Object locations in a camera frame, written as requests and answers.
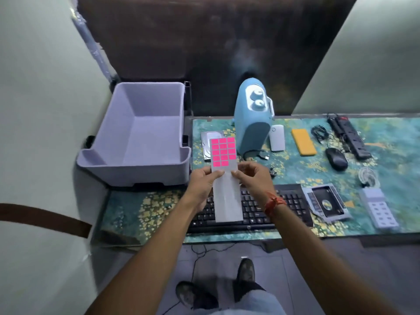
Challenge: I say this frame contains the person's right shoe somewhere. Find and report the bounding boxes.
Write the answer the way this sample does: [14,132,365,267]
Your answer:
[236,258,256,286]

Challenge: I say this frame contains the light blue trousers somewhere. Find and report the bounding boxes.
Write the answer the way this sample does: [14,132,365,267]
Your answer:
[193,281,287,315]

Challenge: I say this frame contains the coiled black cable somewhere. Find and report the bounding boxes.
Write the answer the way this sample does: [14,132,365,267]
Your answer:
[311,125,329,143]

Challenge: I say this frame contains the person's left hand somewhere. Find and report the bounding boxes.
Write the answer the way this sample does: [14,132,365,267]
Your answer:
[185,166,226,214]

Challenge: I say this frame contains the light blue radio speaker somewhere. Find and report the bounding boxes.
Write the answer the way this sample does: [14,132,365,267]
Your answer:
[233,77,275,155]

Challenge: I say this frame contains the person's shoe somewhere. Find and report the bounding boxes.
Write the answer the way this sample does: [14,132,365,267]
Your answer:
[175,281,207,309]
[236,258,256,286]

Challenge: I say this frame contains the person's right forearm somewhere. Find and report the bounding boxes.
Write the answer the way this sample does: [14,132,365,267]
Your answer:
[264,197,403,315]

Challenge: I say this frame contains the black floor cable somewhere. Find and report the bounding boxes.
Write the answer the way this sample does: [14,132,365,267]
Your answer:
[160,243,237,315]

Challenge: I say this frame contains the black keyboard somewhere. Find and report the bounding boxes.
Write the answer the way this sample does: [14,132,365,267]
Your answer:
[186,184,314,234]

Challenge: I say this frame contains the red thread wristband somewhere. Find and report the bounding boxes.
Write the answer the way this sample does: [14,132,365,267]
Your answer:
[264,192,287,217]

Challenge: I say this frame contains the bagged silver drive caddy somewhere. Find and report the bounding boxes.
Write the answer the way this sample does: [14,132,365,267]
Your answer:
[301,184,352,222]

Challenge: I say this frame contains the person's left forearm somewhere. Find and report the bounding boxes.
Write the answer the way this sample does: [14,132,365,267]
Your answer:
[86,201,207,315]

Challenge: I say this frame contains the plastic wrapped edge strip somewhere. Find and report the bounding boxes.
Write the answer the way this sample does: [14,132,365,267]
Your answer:
[70,0,121,87]

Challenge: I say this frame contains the yellow power bank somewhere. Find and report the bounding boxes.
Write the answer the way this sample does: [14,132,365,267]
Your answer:
[291,128,318,157]

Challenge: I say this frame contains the black speaker cable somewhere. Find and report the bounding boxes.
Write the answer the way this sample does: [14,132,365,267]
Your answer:
[242,149,270,161]

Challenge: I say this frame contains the black computer mouse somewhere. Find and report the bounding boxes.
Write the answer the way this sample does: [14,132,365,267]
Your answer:
[325,147,348,172]

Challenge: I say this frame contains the brown strap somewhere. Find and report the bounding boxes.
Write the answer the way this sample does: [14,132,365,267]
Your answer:
[0,203,93,239]

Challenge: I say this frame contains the clear bag with cable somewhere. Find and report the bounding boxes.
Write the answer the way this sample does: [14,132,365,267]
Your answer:
[358,167,381,189]

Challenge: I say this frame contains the white sheet of pink stickers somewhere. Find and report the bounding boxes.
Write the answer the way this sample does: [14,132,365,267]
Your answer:
[210,137,243,223]

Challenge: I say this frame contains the black power strip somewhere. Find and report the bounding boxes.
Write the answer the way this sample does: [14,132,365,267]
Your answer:
[327,115,373,161]

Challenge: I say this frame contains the lavender plastic bin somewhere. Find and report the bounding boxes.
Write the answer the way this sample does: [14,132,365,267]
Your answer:
[76,82,192,187]

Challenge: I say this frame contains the white power bank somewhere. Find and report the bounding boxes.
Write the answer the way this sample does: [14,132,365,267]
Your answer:
[269,124,286,152]

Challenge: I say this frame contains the teal patterned table mat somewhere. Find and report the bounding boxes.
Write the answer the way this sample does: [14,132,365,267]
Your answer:
[99,116,420,247]

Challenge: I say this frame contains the silver hard disk drive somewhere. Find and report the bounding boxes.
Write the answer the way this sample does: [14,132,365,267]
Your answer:
[200,130,224,161]

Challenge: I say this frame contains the person's right hand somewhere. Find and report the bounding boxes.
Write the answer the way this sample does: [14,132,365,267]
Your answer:
[231,161,279,208]

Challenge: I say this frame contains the person's left shoe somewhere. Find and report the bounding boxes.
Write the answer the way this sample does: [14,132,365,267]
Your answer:
[175,281,207,309]

